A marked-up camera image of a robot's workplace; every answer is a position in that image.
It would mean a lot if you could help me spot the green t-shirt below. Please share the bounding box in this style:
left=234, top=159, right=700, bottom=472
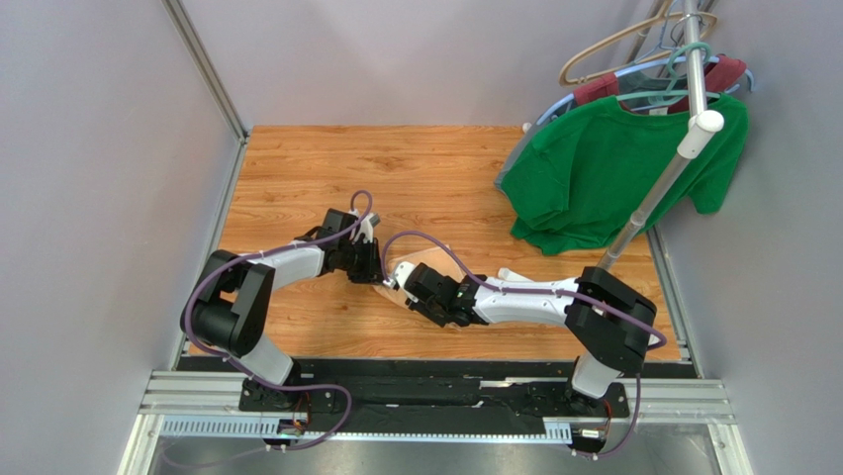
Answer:
left=503, top=96, right=750, bottom=255

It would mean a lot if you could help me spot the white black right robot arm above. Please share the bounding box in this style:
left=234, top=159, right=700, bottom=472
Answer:
left=392, top=261, right=667, bottom=399

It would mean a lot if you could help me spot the beige cloth napkin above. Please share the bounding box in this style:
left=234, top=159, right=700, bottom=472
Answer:
left=372, top=246, right=466, bottom=309

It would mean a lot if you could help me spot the red garment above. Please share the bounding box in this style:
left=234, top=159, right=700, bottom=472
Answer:
left=556, top=54, right=752, bottom=118

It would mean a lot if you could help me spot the aluminium frame rail left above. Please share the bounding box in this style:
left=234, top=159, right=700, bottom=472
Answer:
left=162, top=0, right=249, bottom=144

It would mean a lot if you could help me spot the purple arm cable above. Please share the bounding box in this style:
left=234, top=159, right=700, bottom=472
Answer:
left=380, top=230, right=668, bottom=460
left=180, top=189, right=375, bottom=452

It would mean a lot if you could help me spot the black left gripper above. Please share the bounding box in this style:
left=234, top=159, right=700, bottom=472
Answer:
left=338, top=237, right=389, bottom=286

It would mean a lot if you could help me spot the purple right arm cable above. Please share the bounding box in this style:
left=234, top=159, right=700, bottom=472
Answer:
left=380, top=230, right=668, bottom=460

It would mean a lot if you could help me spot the silver white clothes rack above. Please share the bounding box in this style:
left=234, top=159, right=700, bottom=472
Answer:
left=597, top=1, right=723, bottom=271

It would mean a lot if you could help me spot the light blue hanger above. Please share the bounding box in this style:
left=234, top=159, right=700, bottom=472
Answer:
left=521, top=54, right=756, bottom=143

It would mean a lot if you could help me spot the teal plastic hanger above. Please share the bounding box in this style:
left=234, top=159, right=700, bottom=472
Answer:
left=611, top=42, right=717, bottom=112

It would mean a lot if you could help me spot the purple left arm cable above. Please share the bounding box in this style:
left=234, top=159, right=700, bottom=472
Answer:
left=180, top=189, right=375, bottom=452

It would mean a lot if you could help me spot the aluminium front rail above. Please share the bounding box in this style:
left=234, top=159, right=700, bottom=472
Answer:
left=120, top=357, right=752, bottom=474

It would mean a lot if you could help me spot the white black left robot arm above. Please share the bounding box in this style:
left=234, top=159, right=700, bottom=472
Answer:
left=180, top=209, right=384, bottom=388

